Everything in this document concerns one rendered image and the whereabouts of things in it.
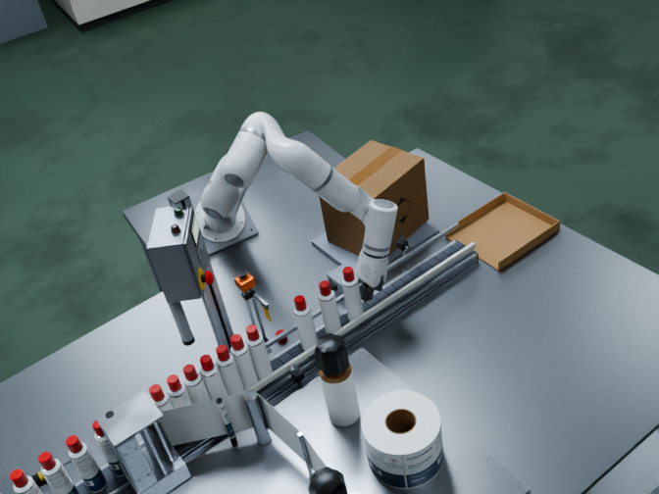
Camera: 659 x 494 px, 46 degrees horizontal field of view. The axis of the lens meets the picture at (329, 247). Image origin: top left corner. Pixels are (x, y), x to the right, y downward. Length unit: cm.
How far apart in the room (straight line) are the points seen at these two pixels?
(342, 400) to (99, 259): 269
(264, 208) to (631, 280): 139
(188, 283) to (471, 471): 87
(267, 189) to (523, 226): 105
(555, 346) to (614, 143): 256
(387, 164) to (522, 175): 194
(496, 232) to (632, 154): 205
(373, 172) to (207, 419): 103
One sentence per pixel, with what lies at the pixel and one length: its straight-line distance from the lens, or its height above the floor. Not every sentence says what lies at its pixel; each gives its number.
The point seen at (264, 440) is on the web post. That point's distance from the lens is 221.
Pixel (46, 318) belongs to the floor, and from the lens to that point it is 434.
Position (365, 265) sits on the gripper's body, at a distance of 240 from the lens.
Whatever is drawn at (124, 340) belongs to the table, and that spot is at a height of 83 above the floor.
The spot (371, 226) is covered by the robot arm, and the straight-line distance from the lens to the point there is 232.
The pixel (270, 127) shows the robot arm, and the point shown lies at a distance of 221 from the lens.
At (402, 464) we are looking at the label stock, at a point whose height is 99.
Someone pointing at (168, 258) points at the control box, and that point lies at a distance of 199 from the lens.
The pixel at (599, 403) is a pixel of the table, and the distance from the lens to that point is 232.
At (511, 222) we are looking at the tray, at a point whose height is 83.
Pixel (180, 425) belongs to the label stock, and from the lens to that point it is 219.
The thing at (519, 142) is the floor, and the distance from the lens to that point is 485.
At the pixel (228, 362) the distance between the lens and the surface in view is 222.
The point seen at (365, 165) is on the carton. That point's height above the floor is 112.
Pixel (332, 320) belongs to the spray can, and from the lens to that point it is 239.
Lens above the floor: 262
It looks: 39 degrees down
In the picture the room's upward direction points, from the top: 11 degrees counter-clockwise
